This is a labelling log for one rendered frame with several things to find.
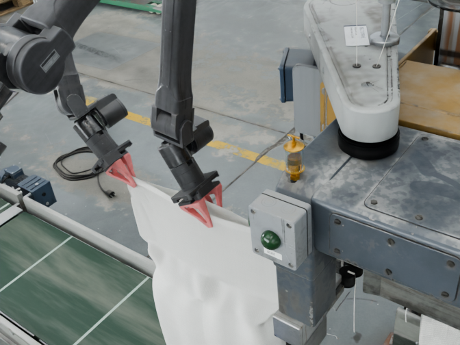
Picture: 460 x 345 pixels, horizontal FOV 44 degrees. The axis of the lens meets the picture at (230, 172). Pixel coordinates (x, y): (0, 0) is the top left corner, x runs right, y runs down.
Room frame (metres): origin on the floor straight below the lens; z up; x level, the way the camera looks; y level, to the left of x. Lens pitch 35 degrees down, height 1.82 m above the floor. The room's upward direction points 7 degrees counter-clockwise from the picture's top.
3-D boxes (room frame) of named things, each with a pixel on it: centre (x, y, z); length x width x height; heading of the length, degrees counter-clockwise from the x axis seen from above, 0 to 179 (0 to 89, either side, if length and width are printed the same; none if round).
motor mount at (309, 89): (0.99, -0.27, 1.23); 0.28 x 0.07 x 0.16; 49
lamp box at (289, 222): (0.60, -0.06, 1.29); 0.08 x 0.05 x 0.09; 49
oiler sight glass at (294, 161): (0.66, -0.09, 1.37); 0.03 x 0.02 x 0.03; 49
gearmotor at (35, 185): (2.15, 0.96, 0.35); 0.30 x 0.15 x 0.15; 49
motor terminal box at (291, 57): (1.12, -0.17, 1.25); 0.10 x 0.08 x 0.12; 164
